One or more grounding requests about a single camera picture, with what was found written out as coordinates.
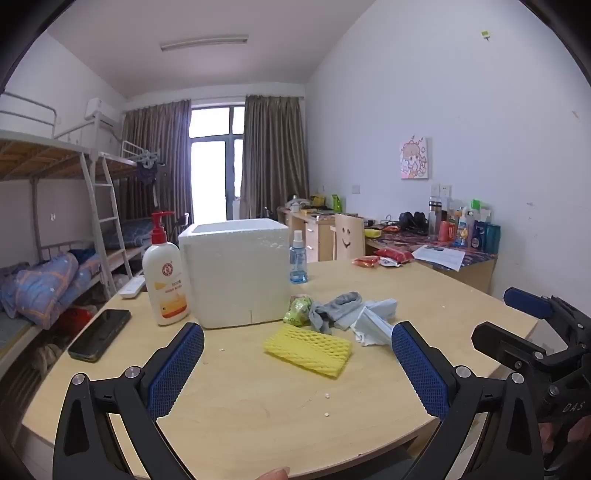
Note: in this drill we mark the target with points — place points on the cartoon wall poster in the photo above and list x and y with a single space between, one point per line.
414 158

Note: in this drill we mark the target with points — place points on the blue plaid bedding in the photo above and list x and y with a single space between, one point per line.
131 230

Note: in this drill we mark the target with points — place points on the black headphones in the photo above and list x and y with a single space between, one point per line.
413 221

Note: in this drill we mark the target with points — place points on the person's right hand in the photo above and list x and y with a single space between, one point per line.
549 436

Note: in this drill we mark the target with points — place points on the grey sock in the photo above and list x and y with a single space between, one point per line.
334 307

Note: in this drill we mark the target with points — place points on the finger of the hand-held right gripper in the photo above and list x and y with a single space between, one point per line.
501 342
526 301

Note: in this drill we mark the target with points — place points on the green bag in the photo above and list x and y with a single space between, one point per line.
337 202

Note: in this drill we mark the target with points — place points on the red can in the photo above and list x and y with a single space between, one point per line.
446 232

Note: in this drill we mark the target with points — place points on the wooden smiley face chair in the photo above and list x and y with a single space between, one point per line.
348 237

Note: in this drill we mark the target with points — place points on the dark blue bottle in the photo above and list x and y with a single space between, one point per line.
478 236

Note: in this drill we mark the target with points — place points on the yellow foam net sleeve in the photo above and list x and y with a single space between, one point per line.
307 350

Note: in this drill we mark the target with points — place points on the white foam box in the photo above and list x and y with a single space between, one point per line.
231 277

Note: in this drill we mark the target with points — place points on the blue face mask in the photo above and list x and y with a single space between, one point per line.
371 328

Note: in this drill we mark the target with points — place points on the green cap bottle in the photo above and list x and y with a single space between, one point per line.
475 205

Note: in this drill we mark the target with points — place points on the white wall socket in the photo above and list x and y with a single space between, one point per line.
441 190

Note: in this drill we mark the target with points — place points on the wooden desk with patterned mat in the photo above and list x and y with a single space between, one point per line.
475 274

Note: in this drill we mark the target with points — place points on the white snack packet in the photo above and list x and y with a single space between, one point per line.
390 262

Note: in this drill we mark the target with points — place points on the white lotion pump bottle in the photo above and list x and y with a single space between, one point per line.
166 286

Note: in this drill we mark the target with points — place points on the green tissue packet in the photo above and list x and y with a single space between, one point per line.
298 310

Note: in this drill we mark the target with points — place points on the yellow cartoon bottle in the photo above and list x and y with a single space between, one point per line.
461 233

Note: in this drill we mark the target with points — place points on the blue spray bottle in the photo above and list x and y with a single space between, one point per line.
298 267

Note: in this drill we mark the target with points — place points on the wooden desk with drawers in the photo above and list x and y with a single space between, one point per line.
307 230

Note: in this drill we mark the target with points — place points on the light blue cloth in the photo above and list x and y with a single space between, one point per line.
382 305

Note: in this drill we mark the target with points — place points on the white remote control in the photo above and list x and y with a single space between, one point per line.
132 287

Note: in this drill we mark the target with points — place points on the glass balcony door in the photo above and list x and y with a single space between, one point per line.
214 175

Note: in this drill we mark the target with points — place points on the printed paper sheet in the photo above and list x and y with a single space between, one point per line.
438 257

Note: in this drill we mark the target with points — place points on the white bunk bed ladder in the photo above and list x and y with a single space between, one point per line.
108 221

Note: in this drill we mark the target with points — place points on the white air conditioner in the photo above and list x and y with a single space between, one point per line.
99 110

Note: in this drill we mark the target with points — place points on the dark hanging clothes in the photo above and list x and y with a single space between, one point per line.
147 173

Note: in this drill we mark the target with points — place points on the ceiling tube light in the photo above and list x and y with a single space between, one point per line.
203 44

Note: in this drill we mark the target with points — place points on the person's left hand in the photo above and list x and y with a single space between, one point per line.
273 474

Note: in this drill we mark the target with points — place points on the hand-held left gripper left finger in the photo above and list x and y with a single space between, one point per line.
178 369

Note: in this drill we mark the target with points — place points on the brown curtain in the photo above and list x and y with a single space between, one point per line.
274 157
157 161

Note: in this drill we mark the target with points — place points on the steel thermos bottle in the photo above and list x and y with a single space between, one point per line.
434 219

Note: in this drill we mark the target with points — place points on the black smartphone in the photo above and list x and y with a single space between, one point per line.
99 334

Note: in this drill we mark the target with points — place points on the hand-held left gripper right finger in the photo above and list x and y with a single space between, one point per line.
422 369

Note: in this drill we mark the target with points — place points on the small red snack packet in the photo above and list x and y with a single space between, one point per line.
365 262

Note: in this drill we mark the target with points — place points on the large red snack packet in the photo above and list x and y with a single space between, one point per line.
396 254

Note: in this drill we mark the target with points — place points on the blue orange star quilt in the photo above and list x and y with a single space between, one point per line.
41 286

